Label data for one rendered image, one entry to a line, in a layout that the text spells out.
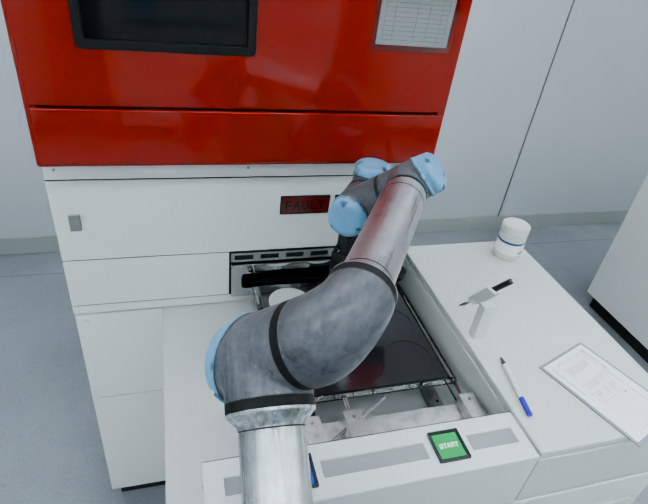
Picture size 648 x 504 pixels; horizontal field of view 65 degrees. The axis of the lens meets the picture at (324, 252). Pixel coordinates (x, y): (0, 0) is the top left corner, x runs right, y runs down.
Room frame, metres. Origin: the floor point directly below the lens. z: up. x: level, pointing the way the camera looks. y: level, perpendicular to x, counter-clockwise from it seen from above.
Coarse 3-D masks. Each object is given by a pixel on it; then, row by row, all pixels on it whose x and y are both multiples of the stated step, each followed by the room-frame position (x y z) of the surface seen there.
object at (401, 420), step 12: (432, 408) 0.69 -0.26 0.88; (444, 408) 0.69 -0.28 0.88; (456, 408) 0.69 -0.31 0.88; (372, 420) 0.64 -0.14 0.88; (384, 420) 0.64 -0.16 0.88; (396, 420) 0.65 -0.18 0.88; (408, 420) 0.65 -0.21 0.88; (420, 420) 0.65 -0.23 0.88; (432, 420) 0.66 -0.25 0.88; (444, 420) 0.66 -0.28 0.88; (324, 432) 0.60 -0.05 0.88; (336, 432) 0.60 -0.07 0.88; (372, 432) 0.61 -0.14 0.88
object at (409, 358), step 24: (264, 288) 0.96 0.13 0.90; (312, 288) 0.99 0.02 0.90; (408, 312) 0.95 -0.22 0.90; (384, 336) 0.85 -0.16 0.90; (408, 336) 0.86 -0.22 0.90; (384, 360) 0.78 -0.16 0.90; (408, 360) 0.79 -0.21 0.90; (432, 360) 0.80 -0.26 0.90; (336, 384) 0.70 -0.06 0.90; (360, 384) 0.71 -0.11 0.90; (384, 384) 0.71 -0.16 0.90
